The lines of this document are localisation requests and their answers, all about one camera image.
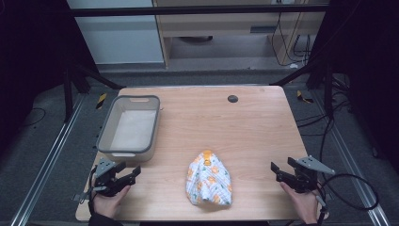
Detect thin black floor cable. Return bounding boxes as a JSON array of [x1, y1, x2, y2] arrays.
[[18, 106, 47, 130]]

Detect person's right hand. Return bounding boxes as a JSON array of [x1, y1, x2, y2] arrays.
[[279, 181, 329, 224]]

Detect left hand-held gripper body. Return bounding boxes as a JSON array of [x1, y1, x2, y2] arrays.
[[72, 157, 128, 202]]

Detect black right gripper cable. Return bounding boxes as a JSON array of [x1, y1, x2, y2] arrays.
[[315, 173, 380, 226]]

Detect white cloth with orange print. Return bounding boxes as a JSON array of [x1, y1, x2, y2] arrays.
[[185, 150, 233, 207]]

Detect white cabinet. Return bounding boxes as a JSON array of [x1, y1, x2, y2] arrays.
[[66, 0, 165, 66]]

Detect black floor cables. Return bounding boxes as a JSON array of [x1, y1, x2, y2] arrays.
[[295, 73, 354, 163]]

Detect person's left hand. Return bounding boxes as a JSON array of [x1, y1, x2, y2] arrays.
[[92, 185, 132, 219]]

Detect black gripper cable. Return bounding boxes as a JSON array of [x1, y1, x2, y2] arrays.
[[87, 166, 99, 218], [315, 173, 380, 226]]

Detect yellow and black tape strip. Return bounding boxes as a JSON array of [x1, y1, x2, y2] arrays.
[[95, 92, 108, 110], [295, 89, 315, 105]]

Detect grey plastic basin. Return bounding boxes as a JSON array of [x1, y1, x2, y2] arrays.
[[95, 94, 162, 163]]

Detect aluminium floor rail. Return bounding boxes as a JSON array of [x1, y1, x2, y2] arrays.
[[8, 93, 87, 226], [309, 90, 391, 226]]

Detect black cables under desk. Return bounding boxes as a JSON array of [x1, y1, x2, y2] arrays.
[[270, 11, 315, 68]]

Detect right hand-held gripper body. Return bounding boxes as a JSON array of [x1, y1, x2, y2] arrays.
[[281, 155, 336, 194]]

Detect light wooden desk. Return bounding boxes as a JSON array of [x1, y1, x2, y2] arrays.
[[152, 0, 331, 69]]

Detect black curtain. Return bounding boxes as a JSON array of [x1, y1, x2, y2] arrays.
[[0, 0, 99, 154], [313, 0, 399, 175]]

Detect black metal stand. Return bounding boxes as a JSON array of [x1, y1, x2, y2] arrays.
[[61, 60, 127, 124], [270, 57, 335, 119]]

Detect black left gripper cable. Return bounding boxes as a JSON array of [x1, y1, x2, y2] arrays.
[[87, 166, 99, 218]]

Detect black horizontal frame bar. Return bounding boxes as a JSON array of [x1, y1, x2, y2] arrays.
[[67, 4, 329, 18]]

